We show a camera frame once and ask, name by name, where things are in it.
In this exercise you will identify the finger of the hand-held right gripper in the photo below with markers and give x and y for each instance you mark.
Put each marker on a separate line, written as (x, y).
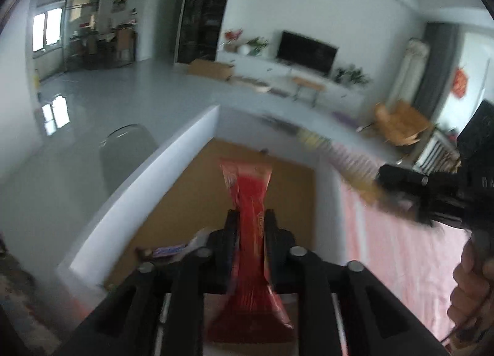
(401, 178)
(422, 211)

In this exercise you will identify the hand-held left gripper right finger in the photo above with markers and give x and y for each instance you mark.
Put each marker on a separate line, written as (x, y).
(272, 259)

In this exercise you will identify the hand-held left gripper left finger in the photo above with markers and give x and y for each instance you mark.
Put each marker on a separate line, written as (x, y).
(229, 255)

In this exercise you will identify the long beige wafer packet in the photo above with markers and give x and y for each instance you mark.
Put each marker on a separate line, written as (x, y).
(362, 186)

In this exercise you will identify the brown chocolate bar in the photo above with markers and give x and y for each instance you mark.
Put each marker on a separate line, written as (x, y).
(166, 251)

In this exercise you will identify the red snack packet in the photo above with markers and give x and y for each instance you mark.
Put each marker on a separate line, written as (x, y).
(251, 194)

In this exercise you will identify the white cardboard box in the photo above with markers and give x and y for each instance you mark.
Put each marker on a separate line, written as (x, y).
(185, 136)

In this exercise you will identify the person's right hand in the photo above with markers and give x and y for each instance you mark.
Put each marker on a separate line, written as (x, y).
(471, 294)

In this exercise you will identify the wooden railing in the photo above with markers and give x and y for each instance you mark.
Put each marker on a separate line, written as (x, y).
(440, 153)

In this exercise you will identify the orange lounge chair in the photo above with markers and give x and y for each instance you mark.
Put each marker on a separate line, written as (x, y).
(401, 124)

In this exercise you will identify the purple floor mat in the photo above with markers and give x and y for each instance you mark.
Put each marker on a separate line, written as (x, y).
(347, 119)

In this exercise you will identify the covered standing air conditioner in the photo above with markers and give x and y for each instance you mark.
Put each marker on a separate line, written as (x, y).
(411, 66)

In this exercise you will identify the large potted plant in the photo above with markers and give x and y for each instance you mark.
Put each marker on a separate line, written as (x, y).
(357, 75)

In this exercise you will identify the grey curtain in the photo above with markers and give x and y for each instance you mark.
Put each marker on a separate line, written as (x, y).
(436, 70)

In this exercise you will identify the small potted plant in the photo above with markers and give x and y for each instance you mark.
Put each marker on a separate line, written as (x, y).
(339, 75)

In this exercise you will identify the wooden bench with metal legs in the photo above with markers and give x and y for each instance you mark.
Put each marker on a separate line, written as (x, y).
(308, 84)

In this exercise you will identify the grey chair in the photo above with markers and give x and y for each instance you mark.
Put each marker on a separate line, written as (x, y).
(127, 159)

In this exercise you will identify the black television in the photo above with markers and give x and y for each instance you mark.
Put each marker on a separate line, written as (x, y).
(307, 53)

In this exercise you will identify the white television cabinet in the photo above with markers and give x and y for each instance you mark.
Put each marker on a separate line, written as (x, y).
(270, 70)

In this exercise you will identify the beige cat scratcher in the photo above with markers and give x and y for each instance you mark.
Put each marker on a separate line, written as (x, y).
(251, 85)

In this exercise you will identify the brown cardboard box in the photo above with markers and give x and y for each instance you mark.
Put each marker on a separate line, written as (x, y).
(210, 69)

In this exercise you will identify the green plant in white vase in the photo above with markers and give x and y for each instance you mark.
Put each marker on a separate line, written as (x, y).
(257, 46)

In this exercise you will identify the red flower plant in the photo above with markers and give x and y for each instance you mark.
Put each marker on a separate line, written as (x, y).
(232, 37)

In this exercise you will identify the wooden dining chair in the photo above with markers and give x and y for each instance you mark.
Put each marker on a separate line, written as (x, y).
(126, 43)

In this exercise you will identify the black display cabinet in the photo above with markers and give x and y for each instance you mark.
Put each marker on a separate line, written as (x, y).
(204, 12)

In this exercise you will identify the red wall hanging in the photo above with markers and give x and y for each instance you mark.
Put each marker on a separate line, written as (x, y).
(460, 82)

